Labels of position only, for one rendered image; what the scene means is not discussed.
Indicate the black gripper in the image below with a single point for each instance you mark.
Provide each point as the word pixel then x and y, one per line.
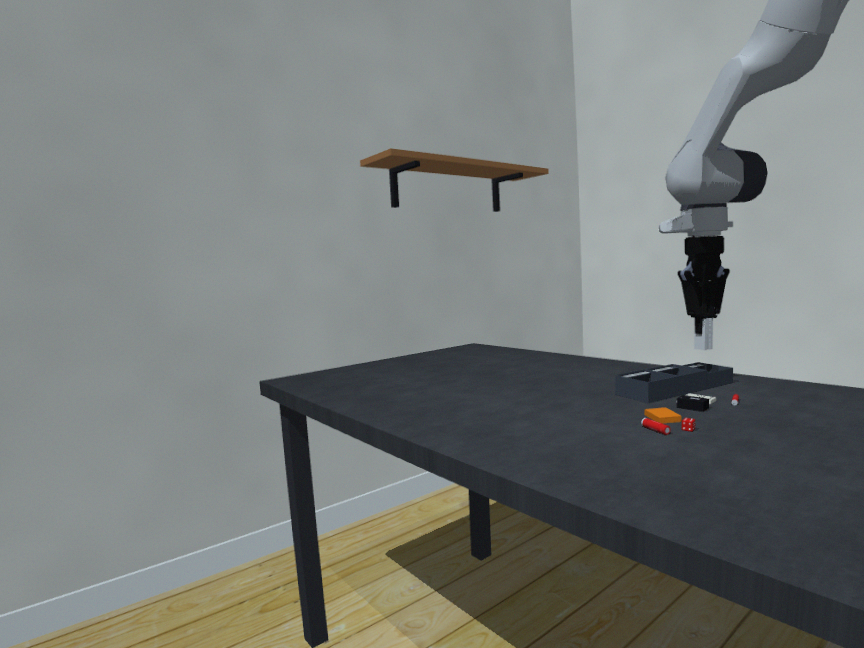
pixel 703 301

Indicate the dark grey three-compartment bin rack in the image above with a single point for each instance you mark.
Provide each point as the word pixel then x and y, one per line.
pixel 676 380

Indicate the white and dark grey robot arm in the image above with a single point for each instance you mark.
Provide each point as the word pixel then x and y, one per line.
pixel 787 42

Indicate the white domino tile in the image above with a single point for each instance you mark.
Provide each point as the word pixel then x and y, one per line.
pixel 711 399

